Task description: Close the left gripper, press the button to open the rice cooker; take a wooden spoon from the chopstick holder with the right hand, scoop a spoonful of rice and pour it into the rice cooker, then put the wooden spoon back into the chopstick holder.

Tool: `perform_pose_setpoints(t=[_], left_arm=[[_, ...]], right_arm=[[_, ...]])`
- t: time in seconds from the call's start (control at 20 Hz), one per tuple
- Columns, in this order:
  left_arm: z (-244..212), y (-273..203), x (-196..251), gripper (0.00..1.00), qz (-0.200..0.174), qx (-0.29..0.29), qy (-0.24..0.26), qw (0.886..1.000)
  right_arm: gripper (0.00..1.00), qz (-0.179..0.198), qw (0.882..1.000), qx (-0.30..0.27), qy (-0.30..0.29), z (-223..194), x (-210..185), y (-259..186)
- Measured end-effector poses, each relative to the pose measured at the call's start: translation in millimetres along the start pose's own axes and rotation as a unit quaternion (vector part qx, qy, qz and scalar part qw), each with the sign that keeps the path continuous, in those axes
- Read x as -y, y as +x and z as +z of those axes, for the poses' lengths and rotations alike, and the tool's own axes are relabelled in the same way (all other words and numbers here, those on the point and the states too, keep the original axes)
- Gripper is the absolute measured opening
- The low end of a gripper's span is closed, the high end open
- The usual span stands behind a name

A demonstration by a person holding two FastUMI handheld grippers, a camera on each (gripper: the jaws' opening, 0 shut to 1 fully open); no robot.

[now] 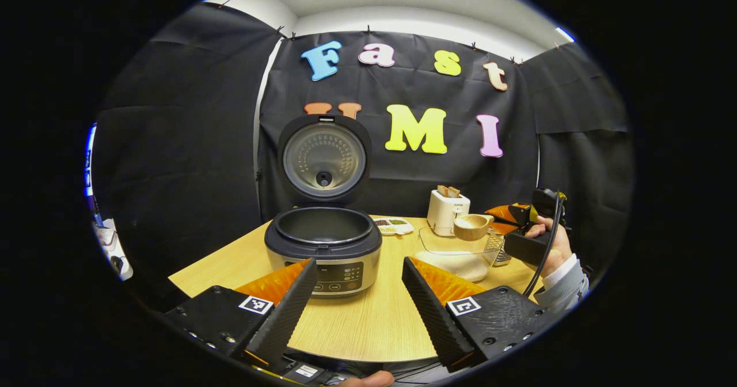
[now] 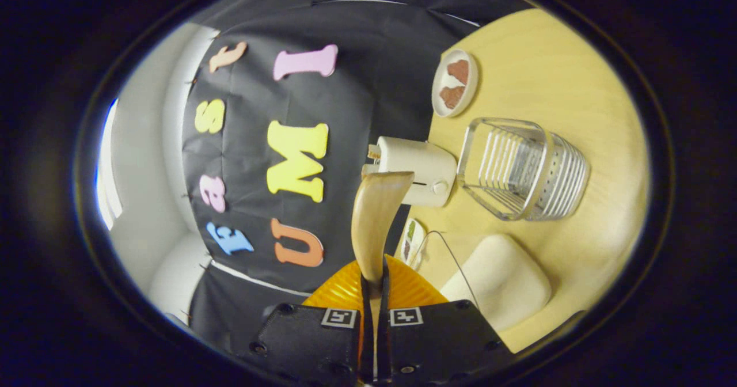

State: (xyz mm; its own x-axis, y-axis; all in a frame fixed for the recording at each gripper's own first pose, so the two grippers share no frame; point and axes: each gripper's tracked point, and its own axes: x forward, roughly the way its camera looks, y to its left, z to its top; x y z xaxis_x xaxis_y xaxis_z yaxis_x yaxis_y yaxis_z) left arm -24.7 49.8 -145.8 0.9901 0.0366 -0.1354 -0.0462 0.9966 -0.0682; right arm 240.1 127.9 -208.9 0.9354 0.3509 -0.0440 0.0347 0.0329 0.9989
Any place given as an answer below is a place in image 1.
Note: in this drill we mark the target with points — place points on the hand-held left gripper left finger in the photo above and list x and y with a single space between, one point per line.
288 318

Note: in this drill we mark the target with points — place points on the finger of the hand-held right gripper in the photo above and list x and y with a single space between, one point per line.
502 212

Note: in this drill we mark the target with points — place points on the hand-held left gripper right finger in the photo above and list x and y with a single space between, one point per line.
435 318

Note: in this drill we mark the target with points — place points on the wooden spoon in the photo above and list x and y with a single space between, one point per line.
472 228

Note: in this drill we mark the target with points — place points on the clear rice container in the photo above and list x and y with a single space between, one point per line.
437 243

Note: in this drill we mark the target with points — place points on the dark grey rice cooker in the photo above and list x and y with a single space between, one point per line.
322 237

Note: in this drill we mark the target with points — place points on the brown toast slice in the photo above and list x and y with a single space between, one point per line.
442 191
454 192

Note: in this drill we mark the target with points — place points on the white toaster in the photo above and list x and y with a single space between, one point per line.
446 214

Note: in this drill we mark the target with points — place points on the divided white bean dish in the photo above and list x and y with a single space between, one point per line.
394 226

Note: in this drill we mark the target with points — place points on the small ceiling light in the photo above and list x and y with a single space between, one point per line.
565 34

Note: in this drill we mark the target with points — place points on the black backdrop cloth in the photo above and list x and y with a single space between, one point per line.
184 145

